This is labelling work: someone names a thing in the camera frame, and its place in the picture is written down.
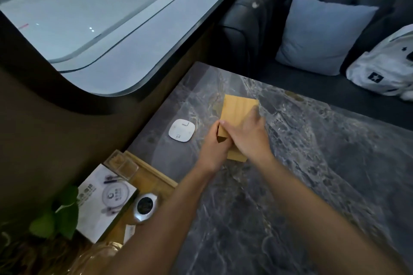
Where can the white square device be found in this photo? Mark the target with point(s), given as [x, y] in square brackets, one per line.
[182, 130]

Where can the person's right thumb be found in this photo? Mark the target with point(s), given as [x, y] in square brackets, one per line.
[229, 125]

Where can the clear amber plastic box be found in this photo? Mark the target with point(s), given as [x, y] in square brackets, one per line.
[124, 166]

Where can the person's left hand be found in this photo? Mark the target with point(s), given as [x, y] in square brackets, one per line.
[211, 150]

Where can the person's left thumb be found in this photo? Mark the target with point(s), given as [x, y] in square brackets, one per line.
[215, 132]

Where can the white star print bag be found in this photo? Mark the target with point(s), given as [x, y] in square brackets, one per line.
[384, 65]

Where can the dark tufted sofa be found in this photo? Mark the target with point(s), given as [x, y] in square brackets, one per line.
[258, 20]

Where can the green leafy plant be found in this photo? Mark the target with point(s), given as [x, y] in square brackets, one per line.
[63, 216]

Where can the white printed box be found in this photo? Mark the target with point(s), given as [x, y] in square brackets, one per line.
[103, 207]

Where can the light blue cushion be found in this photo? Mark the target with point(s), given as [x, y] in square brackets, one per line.
[319, 36]

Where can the glass window pane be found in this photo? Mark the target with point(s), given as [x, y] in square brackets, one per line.
[96, 20]

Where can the wooden tray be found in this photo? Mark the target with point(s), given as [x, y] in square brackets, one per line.
[151, 181]

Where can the person's left forearm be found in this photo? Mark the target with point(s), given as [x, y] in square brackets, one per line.
[161, 216]

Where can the person's right hand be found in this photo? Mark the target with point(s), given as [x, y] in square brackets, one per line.
[250, 137]

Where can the person's right forearm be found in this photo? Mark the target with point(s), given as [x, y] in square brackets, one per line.
[322, 220]

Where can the silver round device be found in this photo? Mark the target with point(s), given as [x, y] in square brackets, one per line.
[145, 207]

